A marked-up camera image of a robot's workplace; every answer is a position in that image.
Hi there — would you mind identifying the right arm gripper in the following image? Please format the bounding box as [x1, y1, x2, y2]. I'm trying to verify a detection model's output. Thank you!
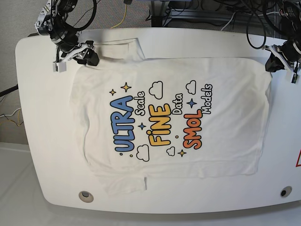
[54, 35, 99, 66]

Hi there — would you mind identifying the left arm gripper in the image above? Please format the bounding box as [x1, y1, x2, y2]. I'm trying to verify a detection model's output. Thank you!
[264, 39, 301, 73]

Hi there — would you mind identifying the white printed T-shirt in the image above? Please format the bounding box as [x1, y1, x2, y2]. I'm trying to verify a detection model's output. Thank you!
[70, 40, 272, 195]

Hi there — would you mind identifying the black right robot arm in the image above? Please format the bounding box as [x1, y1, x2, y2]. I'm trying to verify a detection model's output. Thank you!
[35, 0, 99, 72]

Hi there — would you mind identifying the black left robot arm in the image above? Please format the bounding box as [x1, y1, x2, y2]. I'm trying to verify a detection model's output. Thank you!
[241, 0, 301, 75]

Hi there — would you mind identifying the red triangle sticker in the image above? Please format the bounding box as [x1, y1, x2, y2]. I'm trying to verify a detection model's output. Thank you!
[295, 150, 301, 167]

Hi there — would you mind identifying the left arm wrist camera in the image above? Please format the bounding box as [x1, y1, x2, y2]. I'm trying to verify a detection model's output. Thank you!
[291, 69, 299, 84]

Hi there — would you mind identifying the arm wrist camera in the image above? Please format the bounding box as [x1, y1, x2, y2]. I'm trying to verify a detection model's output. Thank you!
[52, 61, 66, 73]
[291, 69, 299, 84]

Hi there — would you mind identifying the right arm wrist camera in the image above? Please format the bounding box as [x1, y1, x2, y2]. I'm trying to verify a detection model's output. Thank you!
[52, 61, 66, 73]

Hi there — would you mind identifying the yellow floor cable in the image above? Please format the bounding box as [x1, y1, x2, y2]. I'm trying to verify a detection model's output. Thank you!
[111, 3, 128, 29]

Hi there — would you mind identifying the black aluminium frame stand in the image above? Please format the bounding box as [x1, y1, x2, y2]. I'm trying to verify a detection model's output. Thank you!
[149, 0, 278, 29]

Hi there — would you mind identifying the yellow white cable tangle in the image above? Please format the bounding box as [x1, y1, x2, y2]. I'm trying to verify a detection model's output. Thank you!
[0, 107, 22, 128]

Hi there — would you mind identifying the right table cable grommet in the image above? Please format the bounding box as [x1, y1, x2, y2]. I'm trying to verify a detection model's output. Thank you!
[280, 186, 292, 198]

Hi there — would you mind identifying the table cable grommet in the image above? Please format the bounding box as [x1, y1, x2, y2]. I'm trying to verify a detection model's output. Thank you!
[280, 186, 292, 198]
[79, 191, 94, 203]

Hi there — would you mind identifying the left table cable grommet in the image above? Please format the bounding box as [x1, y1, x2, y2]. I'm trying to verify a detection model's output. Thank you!
[79, 191, 94, 203]

